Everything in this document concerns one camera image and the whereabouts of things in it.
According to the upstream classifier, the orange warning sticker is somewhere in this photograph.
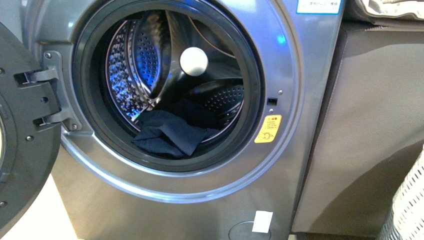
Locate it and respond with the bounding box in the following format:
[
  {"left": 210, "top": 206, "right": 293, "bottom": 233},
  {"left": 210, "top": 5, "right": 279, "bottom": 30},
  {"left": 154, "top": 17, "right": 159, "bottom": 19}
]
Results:
[{"left": 254, "top": 114, "right": 282, "bottom": 144}]

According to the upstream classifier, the white paper tag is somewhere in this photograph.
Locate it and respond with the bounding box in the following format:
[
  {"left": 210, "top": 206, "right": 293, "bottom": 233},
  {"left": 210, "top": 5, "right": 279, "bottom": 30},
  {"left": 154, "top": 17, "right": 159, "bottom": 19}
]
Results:
[{"left": 251, "top": 210, "right": 274, "bottom": 234}]

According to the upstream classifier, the white blue label sticker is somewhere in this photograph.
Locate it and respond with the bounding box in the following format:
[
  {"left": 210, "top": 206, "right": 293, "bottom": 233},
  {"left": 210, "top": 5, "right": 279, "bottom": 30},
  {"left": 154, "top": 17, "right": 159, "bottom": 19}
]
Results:
[{"left": 296, "top": 0, "right": 342, "bottom": 15}]

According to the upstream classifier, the washing machine round door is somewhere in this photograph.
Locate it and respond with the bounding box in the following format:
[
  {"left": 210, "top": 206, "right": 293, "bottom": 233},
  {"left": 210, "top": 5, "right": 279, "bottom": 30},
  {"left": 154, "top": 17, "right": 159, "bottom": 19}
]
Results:
[{"left": 0, "top": 25, "right": 68, "bottom": 236}]

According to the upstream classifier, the grey front-load washing machine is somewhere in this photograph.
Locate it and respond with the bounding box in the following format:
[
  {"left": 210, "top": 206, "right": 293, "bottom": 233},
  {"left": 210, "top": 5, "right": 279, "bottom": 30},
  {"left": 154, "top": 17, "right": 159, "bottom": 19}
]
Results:
[{"left": 21, "top": 0, "right": 345, "bottom": 240}]

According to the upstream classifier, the navy blue garment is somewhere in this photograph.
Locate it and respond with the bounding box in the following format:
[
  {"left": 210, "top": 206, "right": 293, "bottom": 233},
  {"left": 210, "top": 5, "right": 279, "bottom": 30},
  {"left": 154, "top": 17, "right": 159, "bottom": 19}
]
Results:
[{"left": 132, "top": 99, "right": 221, "bottom": 159}]

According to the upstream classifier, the white perforated laundry basket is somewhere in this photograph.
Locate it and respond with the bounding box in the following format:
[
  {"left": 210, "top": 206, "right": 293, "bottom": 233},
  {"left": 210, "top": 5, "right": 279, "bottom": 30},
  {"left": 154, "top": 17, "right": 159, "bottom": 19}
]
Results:
[{"left": 376, "top": 151, "right": 424, "bottom": 240}]

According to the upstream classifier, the grey cabinet beside washer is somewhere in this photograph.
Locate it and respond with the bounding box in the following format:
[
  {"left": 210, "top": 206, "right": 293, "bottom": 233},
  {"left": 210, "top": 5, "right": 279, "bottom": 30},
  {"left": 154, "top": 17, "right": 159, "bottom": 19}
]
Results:
[{"left": 292, "top": 22, "right": 424, "bottom": 237}]

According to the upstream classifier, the white cloth on cabinet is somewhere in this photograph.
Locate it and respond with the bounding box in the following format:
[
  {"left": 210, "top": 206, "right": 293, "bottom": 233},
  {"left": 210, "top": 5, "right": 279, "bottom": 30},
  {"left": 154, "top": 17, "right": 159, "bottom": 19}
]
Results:
[{"left": 343, "top": 0, "right": 424, "bottom": 22}]

